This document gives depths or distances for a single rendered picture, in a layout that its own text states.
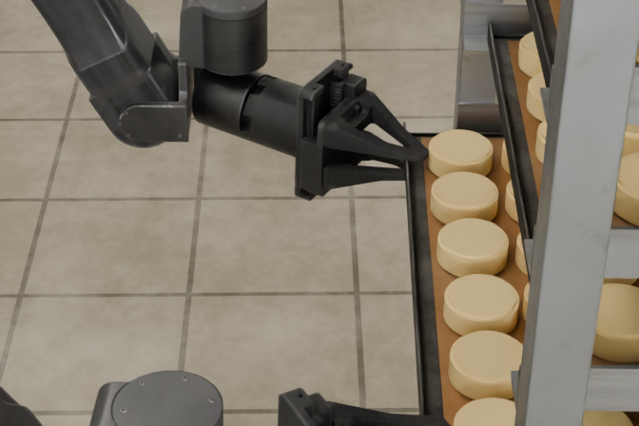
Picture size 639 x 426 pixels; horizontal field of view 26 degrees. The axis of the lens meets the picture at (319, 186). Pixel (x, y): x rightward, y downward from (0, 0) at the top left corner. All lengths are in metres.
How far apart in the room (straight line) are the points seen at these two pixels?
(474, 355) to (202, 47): 0.37
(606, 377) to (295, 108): 0.44
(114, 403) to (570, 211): 0.25
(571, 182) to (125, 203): 2.14
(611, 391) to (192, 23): 0.50
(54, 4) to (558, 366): 0.56
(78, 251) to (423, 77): 0.94
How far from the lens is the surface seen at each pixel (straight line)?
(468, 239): 0.98
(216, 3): 1.10
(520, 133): 0.97
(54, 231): 2.68
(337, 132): 1.07
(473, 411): 0.85
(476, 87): 1.12
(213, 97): 1.14
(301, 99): 1.07
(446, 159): 1.07
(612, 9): 0.59
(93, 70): 1.12
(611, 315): 0.79
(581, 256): 0.66
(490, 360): 0.88
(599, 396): 0.76
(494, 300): 0.93
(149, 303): 2.48
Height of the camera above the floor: 1.55
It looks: 34 degrees down
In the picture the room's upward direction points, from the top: straight up
